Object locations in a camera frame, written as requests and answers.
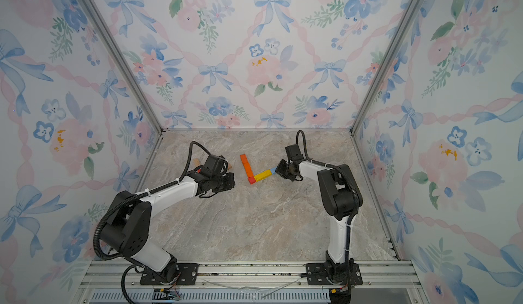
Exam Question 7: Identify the yellow long block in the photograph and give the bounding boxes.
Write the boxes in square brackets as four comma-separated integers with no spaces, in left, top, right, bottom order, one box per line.
[254,170,273,182]

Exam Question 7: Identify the orange long block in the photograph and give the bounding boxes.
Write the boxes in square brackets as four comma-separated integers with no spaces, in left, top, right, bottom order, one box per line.
[244,164,254,179]

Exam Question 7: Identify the orange short block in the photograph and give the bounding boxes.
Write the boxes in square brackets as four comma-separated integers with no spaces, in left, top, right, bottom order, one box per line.
[241,154,249,166]

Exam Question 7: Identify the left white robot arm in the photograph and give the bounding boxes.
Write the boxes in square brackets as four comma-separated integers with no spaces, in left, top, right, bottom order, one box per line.
[93,169,236,279]

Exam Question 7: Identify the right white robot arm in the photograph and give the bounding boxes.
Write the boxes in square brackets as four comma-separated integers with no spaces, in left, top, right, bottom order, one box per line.
[276,159,363,286]

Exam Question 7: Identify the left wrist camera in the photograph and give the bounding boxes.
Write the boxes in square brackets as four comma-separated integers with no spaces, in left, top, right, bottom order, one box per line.
[200,154,228,178]

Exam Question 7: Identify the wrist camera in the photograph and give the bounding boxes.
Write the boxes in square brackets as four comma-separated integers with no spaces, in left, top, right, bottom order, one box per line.
[285,144,306,164]
[200,154,228,178]

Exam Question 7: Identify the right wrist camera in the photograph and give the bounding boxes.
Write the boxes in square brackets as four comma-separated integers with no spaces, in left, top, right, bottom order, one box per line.
[285,144,306,164]

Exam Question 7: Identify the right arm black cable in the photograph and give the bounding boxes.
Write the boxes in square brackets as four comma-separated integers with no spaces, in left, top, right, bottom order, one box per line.
[296,130,364,280]

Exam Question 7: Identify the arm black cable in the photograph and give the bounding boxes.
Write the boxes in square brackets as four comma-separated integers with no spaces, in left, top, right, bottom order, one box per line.
[92,140,213,304]
[296,130,364,280]

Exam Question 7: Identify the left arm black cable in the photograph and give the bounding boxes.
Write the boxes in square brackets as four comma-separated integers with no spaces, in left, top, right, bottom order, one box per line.
[92,140,213,304]

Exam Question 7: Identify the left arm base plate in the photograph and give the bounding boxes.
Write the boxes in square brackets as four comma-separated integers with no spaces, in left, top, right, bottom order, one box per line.
[140,263,200,286]

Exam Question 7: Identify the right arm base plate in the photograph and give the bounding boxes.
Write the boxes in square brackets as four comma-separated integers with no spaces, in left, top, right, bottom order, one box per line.
[300,261,363,287]

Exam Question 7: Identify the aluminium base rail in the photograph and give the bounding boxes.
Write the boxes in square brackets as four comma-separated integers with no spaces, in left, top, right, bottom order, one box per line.
[73,260,428,303]

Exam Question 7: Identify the aluminium corner post right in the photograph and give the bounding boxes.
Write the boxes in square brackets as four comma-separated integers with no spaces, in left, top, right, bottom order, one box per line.
[350,0,424,136]

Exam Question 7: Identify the aluminium corner post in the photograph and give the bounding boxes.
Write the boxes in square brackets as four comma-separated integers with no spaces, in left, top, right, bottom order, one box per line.
[78,0,164,134]
[350,0,424,136]

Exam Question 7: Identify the aluminium corner post left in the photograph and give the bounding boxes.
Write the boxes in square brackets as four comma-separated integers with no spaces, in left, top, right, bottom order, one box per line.
[78,0,164,134]

